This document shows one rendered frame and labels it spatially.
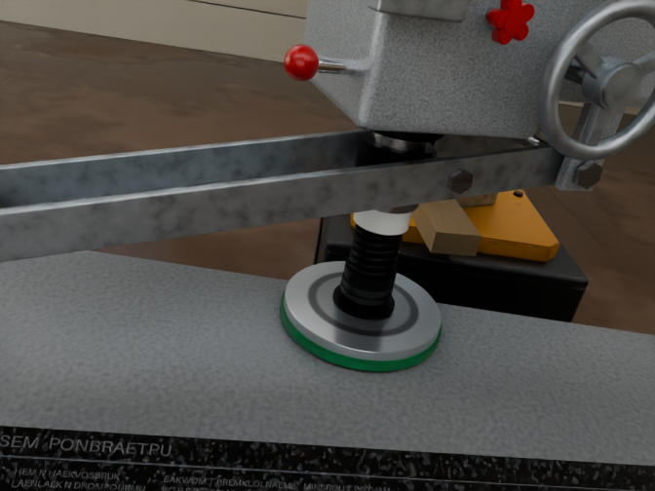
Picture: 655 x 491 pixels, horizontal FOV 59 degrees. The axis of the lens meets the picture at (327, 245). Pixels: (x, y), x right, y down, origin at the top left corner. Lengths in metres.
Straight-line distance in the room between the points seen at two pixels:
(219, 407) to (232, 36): 6.26
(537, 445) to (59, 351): 0.54
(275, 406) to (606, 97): 0.45
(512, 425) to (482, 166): 0.30
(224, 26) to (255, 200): 6.21
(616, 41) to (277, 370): 0.50
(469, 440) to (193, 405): 0.30
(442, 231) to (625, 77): 0.67
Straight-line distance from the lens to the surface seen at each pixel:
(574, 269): 1.43
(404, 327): 0.75
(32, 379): 0.69
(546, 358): 0.85
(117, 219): 0.59
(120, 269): 0.86
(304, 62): 0.53
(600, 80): 0.59
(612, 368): 0.89
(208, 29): 6.80
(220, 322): 0.76
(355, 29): 0.57
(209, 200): 0.58
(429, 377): 0.74
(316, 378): 0.69
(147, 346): 0.72
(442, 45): 0.55
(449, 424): 0.69
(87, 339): 0.74
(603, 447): 0.75
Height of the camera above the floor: 1.32
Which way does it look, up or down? 28 degrees down
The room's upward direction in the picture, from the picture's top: 10 degrees clockwise
